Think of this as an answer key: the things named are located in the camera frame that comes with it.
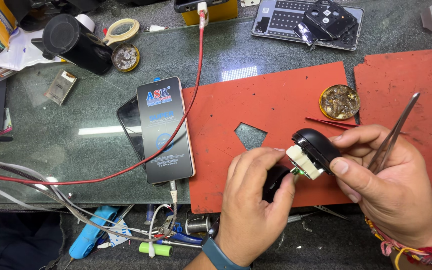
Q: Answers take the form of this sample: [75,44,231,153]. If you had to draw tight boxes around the person's left hand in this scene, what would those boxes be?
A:
[215,147,300,266]

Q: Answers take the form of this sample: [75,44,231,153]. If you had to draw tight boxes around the person's right hand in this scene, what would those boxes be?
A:
[328,124,432,249]

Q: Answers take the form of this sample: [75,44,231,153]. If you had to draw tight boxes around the black rounded shell half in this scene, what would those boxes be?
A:
[262,165,292,203]

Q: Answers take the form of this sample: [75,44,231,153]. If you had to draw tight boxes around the black device half with white block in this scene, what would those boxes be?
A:
[286,128,343,181]

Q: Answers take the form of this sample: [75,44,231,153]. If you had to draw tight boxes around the blue wrist watch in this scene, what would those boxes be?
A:
[201,215,253,270]

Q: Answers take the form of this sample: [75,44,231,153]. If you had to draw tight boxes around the small grey screwdriver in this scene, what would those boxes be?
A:
[286,211,320,225]

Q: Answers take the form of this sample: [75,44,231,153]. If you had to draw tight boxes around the pointed steel tweezers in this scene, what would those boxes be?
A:
[313,205,350,221]

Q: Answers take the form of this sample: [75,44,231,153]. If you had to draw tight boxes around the red silicone mat with cutout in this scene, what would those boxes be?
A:
[181,61,358,215]

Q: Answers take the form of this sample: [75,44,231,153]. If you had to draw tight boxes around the green cylinder battery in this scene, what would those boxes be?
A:
[139,242,174,258]

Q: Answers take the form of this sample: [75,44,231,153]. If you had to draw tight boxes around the red tweezers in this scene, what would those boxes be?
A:
[305,116,360,131]

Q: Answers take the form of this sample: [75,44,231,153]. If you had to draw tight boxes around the gold flux tin brown paste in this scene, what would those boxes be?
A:
[319,84,361,121]

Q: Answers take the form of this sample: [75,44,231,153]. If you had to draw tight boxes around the plain red silicone mat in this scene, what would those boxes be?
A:
[353,49,432,199]

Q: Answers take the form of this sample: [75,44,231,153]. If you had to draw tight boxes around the phone with printed screen film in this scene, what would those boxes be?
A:
[136,76,196,185]

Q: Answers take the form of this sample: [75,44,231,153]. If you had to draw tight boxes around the black phone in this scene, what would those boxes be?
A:
[116,95,165,187]

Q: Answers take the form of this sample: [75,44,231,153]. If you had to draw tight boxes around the blue handheld tool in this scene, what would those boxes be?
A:
[68,205,120,260]

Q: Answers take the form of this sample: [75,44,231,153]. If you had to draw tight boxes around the gold flux tin grey paste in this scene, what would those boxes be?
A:
[111,42,140,73]

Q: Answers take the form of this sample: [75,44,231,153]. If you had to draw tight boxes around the yellow box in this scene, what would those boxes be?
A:
[181,0,239,26]

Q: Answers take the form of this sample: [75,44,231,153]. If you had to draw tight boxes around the white usb plug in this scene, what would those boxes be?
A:
[142,25,170,34]

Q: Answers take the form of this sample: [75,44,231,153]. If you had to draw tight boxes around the white charger plug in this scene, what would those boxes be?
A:
[197,1,209,29]

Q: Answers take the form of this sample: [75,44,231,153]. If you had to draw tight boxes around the dark phone on charge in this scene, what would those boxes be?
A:
[173,0,232,14]

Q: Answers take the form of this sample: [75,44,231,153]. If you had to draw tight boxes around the beige tape roll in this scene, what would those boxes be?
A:
[102,18,141,47]

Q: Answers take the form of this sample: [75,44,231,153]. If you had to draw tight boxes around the small silver battery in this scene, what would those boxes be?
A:
[44,69,78,106]

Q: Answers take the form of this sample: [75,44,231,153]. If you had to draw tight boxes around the black cylinder speaker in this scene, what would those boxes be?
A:
[31,13,114,76]

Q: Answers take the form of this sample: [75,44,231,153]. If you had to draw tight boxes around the white paper roll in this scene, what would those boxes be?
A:
[74,13,96,33]

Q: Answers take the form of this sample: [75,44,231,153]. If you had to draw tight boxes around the white plastic bag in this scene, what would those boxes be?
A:
[0,27,66,72]

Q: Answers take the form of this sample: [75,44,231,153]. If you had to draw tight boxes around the solder wire spool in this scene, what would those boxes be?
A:
[184,215,212,236]

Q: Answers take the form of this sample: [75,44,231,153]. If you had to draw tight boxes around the blue handled pliers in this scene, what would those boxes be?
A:
[152,214,203,249]

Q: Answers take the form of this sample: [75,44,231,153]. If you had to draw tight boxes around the red yellow thread bracelets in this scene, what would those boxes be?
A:
[364,215,432,270]

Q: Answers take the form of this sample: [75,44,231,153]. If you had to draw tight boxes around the grey usb cable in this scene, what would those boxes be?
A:
[168,180,179,227]

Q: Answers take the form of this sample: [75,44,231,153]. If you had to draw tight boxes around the red braided cable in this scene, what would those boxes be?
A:
[0,10,210,187]

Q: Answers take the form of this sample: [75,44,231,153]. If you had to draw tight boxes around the small metal bracket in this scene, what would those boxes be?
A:
[420,4,432,32]

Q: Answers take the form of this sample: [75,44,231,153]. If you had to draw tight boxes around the black phone camera cover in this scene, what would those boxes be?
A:
[303,0,358,41]

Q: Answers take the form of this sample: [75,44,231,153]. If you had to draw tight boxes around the opened phone back frame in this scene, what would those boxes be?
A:
[251,0,365,52]

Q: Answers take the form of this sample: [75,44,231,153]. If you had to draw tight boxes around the bundle of grey white cables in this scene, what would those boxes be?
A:
[0,155,179,259]

